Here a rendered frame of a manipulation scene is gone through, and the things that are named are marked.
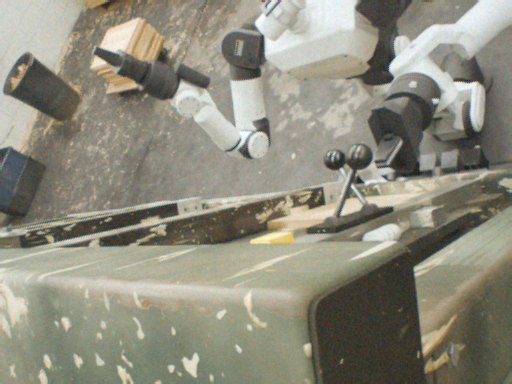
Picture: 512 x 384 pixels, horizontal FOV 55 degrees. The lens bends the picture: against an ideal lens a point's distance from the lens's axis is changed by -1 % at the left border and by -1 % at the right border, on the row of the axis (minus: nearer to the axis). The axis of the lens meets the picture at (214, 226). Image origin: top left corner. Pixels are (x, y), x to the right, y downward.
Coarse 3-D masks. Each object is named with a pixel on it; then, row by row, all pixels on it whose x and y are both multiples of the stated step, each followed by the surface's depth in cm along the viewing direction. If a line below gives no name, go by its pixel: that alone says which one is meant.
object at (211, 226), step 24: (288, 192) 132; (312, 192) 133; (336, 192) 142; (192, 216) 100; (216, 216) 105; (240, 216) 110; (264, 216) 117; (0, 240) 71; (72, 240) 84; (96, 240) 83; (120, 240) 86; (144, 240) 90; (168, 240) 95; (192, 240) 99; (216, 240) 104
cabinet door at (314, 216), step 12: (336, 204) 132; (348, 204) 132; (360, 204) 127; (384, 204) 119; (288, 216) 121; (300, 216) 117; (312, 216) 113; (324, 216) 110; (276, 228) 115; (288, 228) 113; (300, 228) 111
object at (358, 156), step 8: (360, 144) 68; (352, 152) 67; (360, 152) 67; (368, 152) 67; (352, 160) 67; (360, 160) 67; (368, 160) 67; (352, 168) 69; (360, 168) 68; (352, 176) 69; (344, 184) 71; (344, 192) 71; (344, 200) 71; (336, 208) 72; (336, 216) 72; (328, 224) 72
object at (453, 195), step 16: (432, 192) 106; (448, 192) 104; (464, 192) 112; (480, 192) 121; (400, 208) 86; (416, 208) 90; (448, 208) 103; (368, 224) 76; (384, 224) 80; (400, 224) 85; (304, 240) 67; (320, 240) 66; (336, 240) 69; (352, 240) 72
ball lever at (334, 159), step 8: (328, 152) 84; (336, 152) 83; (328, 160) 83; (336, 160) 83; (344, 160) 83; (328, 168) 84; (336, 168) 83; (344, 168) 84; (344, 176) 83; (352, 184) 83; (360, 192) 82; (360, 200) 82; (368, 208) 81; (376, 208) 81
